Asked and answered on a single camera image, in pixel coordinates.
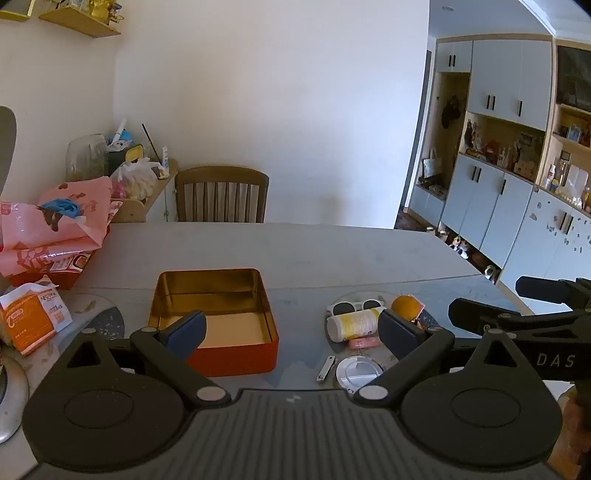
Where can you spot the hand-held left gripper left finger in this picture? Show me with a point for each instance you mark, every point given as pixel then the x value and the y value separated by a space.
pixel 187 330

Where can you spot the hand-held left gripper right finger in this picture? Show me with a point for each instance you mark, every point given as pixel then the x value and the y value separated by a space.
pixel 399 330

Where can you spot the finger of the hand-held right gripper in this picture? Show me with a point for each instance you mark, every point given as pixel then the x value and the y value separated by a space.
pixel 545 290
pixel 475 316

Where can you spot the yellow and white bottle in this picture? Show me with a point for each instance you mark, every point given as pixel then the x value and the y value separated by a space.
pixel 355 323

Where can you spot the orange tin box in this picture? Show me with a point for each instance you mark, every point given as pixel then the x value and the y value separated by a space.
pixel 258 355

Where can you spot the metal nail clipper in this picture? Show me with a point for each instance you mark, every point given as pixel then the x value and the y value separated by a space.
pixel 327 368

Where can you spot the orange fruit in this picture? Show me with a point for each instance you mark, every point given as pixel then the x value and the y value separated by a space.
pixel 404 305

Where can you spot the white sunglasses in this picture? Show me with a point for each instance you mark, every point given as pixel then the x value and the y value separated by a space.
pixel 344 308

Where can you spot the row of shoes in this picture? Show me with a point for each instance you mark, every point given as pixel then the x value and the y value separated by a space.
pixel 461 249

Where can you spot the wooden side shelf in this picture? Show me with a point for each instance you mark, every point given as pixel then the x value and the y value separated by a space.
pixel 157 194

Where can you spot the wooden chair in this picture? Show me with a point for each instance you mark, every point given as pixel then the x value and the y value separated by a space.
pixel 221 194

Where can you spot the red box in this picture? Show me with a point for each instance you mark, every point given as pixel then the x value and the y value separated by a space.
pixel 41 280

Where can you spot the orange and white packet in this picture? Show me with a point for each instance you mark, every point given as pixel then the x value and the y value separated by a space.
pixel 32 318

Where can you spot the white tote bag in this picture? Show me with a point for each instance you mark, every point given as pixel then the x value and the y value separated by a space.
pixel 432 164

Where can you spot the white plastic bag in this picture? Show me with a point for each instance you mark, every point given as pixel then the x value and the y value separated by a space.
pixel 136 180

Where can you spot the pink plastic bags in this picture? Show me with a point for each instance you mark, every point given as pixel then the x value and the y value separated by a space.
pixel 46 230

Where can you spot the white tube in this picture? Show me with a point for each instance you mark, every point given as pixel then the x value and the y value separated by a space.
pixel 165 157

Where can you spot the blue cloth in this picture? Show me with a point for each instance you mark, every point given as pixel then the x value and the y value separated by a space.
pixel 62 206

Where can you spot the yellow box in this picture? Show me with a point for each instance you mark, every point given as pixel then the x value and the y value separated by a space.
pixel 135 152

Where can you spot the silver round base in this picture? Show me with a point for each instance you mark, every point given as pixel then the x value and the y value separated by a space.
pixel 11 397

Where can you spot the thin black stick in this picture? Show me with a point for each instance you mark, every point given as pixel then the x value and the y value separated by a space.
pixel 150 142

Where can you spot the clear glass jar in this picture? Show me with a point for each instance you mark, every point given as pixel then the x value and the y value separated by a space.
pixel 85 157

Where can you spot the grey curved object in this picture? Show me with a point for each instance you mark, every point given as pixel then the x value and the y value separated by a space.
pixel 5 147

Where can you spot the grey wall cabinet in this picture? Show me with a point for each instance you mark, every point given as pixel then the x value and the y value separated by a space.
pixel 503 83

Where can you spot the wooden wall shelf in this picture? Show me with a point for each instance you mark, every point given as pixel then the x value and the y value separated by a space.
pixel 83 23

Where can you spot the gold wall frame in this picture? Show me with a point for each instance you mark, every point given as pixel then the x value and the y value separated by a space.
pixel 16 13

